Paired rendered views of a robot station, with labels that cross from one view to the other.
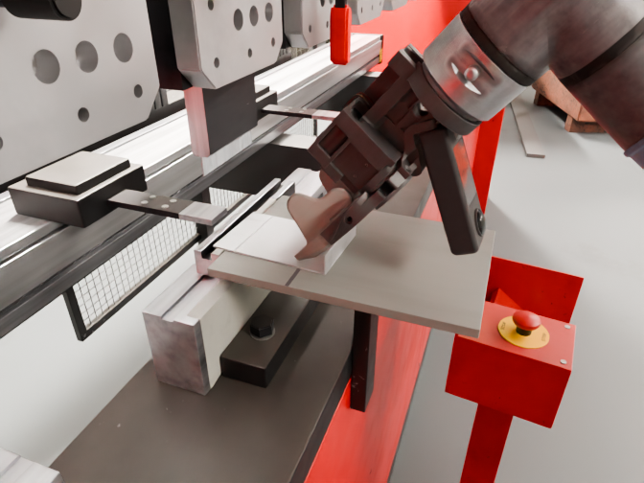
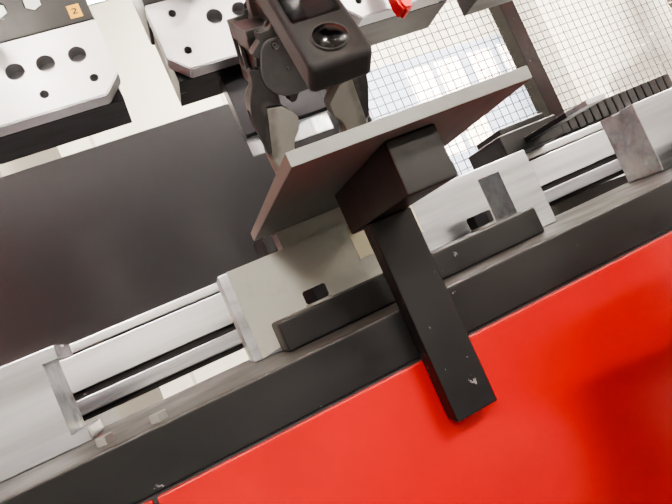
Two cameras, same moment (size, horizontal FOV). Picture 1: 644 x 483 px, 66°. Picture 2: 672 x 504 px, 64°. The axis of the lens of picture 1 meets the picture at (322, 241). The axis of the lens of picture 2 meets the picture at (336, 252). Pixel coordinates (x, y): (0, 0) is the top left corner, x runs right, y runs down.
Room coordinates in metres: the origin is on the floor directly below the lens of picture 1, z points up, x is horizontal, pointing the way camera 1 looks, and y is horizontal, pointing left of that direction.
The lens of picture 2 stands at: (0.14, -0.39, 0.92)
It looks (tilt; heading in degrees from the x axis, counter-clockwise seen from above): 2 degrees up; 54
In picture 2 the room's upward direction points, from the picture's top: 24 degrees counter-clockwise
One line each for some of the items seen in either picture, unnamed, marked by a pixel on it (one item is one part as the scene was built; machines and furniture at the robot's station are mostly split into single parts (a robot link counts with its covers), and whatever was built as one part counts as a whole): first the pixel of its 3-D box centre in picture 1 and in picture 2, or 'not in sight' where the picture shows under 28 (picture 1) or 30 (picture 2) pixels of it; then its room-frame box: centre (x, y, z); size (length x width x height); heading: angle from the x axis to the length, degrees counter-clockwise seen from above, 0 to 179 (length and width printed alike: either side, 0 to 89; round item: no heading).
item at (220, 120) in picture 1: (224, 114); (277, 104); (0.50, 0.10, 1.13); 0.10 x 0.02 x 0.10; 159
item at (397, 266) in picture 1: (359, 252); (360, 172); (0.45, -0.04, 1.00); 0.26 x 0.18 x 0.01; 69
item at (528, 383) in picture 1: (517, 327); not in sight; (0.61, -0.31, 0.75); 0.20 x 0.16 x 0.18; 153
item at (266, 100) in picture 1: (274, 104); (538, 127); (0.96, 0.09, 1.01); 0.26 x 0.12 x 0.05; 69
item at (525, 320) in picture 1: (524, 325); not in sight; (0.57, -0.30, 0.79); 0.04 x 0.04 x 0.04
